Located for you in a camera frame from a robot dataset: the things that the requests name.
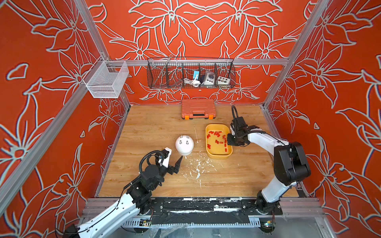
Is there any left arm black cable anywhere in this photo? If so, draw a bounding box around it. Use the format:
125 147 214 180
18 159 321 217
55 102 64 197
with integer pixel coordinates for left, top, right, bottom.
138 150 164 175

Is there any clear plastic wall bin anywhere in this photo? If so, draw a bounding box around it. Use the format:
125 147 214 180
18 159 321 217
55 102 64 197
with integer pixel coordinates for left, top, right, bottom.
82 61 130 99

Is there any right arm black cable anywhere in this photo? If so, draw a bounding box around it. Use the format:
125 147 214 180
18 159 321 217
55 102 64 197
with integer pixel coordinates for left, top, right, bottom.
231 105 240 129

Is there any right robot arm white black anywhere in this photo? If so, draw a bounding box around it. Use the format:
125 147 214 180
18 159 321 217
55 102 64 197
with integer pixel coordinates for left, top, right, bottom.
227 124 311 215

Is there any black wire wall basket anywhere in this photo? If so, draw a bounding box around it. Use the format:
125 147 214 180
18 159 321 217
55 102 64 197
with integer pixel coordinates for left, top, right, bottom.
147 57 236 89

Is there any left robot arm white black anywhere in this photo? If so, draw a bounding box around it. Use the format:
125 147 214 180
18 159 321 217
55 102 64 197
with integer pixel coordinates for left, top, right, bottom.
55 147 183 238

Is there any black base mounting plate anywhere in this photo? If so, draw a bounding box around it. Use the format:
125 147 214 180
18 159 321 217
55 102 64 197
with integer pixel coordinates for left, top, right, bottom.
122 197 283 229

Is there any orange tool case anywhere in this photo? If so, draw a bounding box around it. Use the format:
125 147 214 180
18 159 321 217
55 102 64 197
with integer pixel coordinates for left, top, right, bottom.
181 98 217 120

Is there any white socket block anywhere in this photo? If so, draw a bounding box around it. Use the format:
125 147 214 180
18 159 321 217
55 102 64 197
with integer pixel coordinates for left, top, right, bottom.
217 76 231 87

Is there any yellow plastic tray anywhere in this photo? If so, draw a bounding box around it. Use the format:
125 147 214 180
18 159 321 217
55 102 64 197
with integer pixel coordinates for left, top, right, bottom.
205 124 233 159

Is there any blue white small box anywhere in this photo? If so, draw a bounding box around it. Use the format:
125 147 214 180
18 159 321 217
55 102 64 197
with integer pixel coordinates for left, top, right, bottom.
193 70 199 80

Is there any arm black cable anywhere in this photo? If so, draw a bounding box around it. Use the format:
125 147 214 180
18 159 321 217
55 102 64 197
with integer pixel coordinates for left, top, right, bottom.
138 150 164 175
231 105 240 129

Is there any white power adapter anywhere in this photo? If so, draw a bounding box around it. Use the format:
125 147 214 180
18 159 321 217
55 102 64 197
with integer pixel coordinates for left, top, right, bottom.
201 71 215 86

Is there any white dome with screws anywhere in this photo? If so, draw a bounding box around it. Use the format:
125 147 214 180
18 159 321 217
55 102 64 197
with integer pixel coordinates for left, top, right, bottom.
175 135 194 156

